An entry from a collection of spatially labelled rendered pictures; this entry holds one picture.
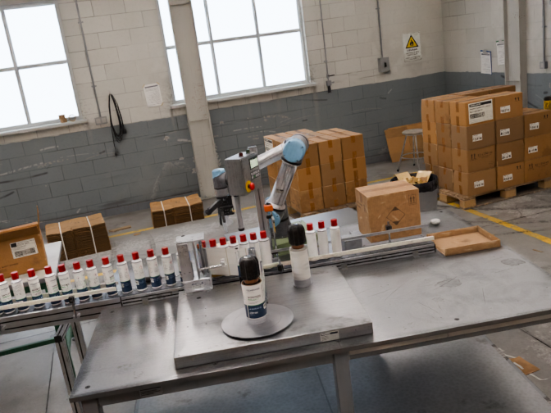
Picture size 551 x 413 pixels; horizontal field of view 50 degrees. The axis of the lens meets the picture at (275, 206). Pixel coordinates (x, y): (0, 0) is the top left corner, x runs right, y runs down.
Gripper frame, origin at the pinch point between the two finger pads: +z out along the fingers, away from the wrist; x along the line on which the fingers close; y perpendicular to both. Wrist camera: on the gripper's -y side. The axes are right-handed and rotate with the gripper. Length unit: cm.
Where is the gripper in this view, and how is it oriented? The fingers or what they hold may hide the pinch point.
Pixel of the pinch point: (223, 229)
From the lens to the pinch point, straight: 347.8
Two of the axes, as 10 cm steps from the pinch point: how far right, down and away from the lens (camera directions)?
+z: 1.2, 9.6, 2.6
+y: 9.5, -1.9, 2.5
